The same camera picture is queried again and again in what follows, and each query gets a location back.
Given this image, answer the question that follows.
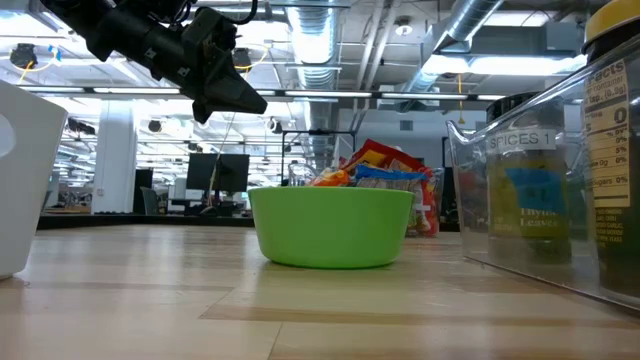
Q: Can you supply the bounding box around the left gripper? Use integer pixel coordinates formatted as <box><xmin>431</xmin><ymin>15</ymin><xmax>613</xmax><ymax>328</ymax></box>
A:
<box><xmin>144</xmin><ymin>7</ymin><xmax>269</xmax><ymax>125</ymax></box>

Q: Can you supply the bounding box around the blue soy sauce ramen pack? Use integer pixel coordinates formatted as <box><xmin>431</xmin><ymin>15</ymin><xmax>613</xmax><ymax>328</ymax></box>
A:
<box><xmin>352</xmin><ymin>164</ymin><xmax>429</xmax><ymax>184</ymax></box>

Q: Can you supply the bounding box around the red beef ramen pack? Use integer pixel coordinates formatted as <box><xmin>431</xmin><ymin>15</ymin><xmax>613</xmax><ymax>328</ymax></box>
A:
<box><xmin>407</xmin><ymin>167</ymin><xmax>442</xmax><ymax>237</ymax></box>

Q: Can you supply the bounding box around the yellow lid jar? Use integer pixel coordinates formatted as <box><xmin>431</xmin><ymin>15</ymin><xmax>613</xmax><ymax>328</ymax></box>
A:
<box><xmin>579</xmin><ymin>0</ymin><xmax>640</xmax><ymax>297</ymax></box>

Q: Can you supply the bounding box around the black desk monitor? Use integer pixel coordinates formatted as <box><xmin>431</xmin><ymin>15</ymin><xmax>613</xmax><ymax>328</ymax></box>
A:
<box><xmin>185</xmin><ymin>152</ymin><xmax>251</xmax><ymax>195</ymax></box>

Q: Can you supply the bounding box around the small clear plastic bin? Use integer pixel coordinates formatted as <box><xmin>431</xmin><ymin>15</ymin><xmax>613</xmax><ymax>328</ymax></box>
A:
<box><xmin>287</xmin><ymin>162</ymin><xmax>446</xmax><ymax>239</ymax></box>

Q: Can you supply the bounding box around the white building column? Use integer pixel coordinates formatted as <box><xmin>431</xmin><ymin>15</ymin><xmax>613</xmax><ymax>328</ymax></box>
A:
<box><xmin>91</xmin><ymin>99</ymin><xmax>138</xmax><ymax>215</ymax></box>

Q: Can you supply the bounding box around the green plastic bowl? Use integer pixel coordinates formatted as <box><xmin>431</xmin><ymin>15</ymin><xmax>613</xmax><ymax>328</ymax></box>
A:
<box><xmin>248</xmin><ymin>186</ymin><xmax>416</xmax><ymax>270</ymax></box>

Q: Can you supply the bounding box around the large clear plastic bin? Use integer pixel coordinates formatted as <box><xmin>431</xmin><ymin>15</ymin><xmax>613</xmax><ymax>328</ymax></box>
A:
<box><xmin>447</xmin><ymin>34</ymin><xmax>640</xmax><ymax>311</ymax></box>

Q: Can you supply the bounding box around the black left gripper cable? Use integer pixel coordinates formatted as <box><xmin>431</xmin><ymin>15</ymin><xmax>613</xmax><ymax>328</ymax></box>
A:
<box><xmin>172</xmin><ymin>0</ymin><xmax>259</xmax><ymax>26</ymax></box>

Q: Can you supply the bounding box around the ceiling light rail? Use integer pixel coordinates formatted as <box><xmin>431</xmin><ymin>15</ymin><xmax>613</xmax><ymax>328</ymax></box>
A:
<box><xmin>17</xmin><ymin>84</ymin><xmax>507</xmax><ymax>103</ymax></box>

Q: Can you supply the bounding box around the silver spiral air duct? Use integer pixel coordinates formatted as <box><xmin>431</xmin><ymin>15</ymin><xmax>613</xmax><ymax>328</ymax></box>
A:
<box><xmin>399</xmin><ymin>0</ymin><xmax>506</xmax><ymax>104</ymax></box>
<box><xmin>284</xmin><ymin>0</ymin><xmax>346</xmax><ymax>166</ymax></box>

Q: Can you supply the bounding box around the black aluminium table frame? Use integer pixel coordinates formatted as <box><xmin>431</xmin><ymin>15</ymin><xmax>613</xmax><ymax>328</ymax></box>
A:
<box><xmin>37</xmin><ymin>213</ymin><xmax>256</xmax><ymax>231</ymax></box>

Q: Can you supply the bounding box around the white plastic handled bin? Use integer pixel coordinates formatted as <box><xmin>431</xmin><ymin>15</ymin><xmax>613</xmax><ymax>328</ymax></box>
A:
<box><xmin>0</xmin><ymin>79</ymin><xmax>69</xmax><ymax>280</ymax></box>

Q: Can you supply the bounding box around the yellow hanging cord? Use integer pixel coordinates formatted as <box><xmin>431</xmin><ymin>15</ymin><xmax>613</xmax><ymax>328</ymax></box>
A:
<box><xmin>456</xmin><ymin>73</ymin><xmax>466</xmax><ymax>126</ymax></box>

